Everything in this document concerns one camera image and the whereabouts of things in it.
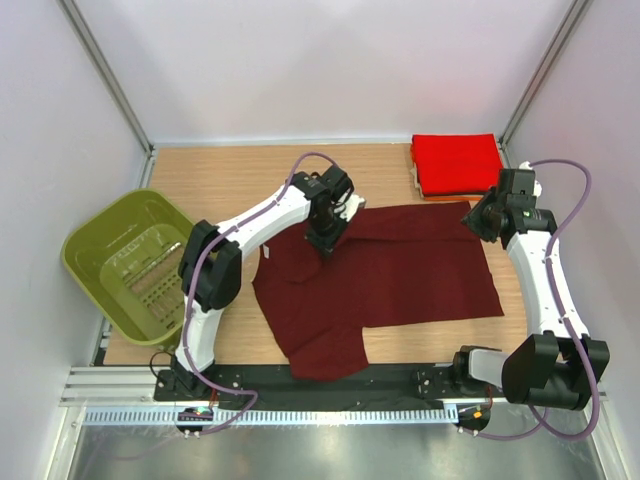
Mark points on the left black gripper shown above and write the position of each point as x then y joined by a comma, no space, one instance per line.
326,244

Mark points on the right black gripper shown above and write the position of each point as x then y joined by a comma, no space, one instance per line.
473,219

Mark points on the dark red t shirt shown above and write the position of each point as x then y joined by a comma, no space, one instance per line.
396,265

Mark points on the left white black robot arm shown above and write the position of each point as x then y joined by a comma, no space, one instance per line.
212,263

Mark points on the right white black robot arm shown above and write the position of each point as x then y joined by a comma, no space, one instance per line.
559,364

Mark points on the folded orange t shirt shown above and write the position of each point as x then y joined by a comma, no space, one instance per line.
453,198

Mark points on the folded bright red t shirt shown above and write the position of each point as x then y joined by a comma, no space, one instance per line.
456,164

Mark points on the folded beige t shirt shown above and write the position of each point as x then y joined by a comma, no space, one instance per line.
415,177

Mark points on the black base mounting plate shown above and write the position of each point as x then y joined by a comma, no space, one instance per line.
379,387

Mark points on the olive green plastic basket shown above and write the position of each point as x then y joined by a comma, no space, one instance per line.
126,260

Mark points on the slotted grey cable duct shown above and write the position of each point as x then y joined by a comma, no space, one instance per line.
198,416

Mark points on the right aluminium frame post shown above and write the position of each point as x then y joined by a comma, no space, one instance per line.
559,40

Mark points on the aluminium frame post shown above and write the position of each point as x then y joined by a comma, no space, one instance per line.
559,40
94,52

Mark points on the left aluminium frame post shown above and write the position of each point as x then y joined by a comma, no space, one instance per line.
94,52

